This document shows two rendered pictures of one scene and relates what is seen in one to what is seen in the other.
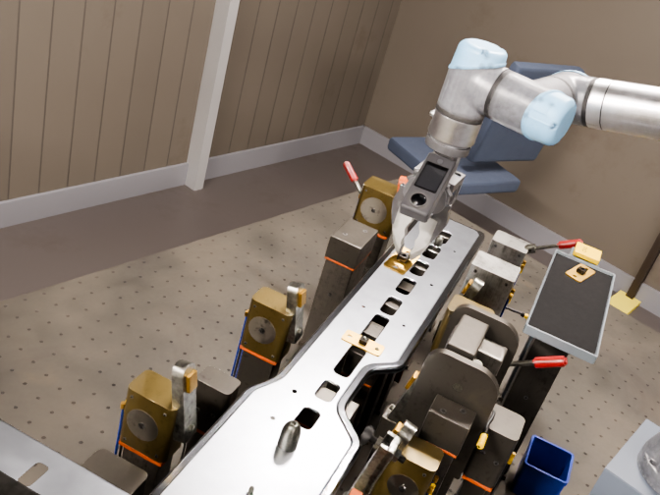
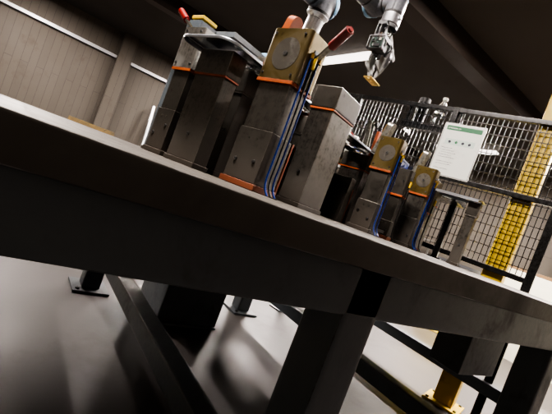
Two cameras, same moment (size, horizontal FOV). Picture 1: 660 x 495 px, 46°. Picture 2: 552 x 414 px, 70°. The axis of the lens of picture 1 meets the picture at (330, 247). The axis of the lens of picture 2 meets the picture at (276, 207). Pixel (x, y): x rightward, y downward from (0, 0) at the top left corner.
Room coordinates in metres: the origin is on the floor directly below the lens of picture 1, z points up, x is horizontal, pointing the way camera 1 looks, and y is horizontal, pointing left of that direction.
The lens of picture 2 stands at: (2.68, 0.31, 0.71)
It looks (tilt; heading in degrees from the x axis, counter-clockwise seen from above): 2 degrees down; 202
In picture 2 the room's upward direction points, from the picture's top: 21 degrees clockwise
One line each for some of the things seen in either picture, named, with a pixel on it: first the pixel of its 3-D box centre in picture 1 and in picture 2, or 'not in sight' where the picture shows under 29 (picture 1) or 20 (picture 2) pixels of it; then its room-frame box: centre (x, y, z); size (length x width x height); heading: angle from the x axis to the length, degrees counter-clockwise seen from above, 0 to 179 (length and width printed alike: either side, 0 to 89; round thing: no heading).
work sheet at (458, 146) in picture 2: not in sight; (456, 151); (0.32, 0.25, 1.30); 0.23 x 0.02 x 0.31; 74
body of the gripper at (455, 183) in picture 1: (438, 172); (382, 39); (1.17, -0.13, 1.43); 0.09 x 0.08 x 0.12; 162
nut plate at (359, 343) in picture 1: (363, 341); not in sight; (1.27, -0.12, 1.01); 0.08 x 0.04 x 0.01; 75
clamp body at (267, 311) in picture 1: (252, 366); (380, 186); (1.27, 0.08, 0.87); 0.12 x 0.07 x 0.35; 74
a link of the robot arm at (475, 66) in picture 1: (473, 81); (397, 2); (1.17, -0.13, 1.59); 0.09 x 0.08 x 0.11; 61
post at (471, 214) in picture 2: not in sight; (464, 234); (0.78, 0.42, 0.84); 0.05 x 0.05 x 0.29; 74
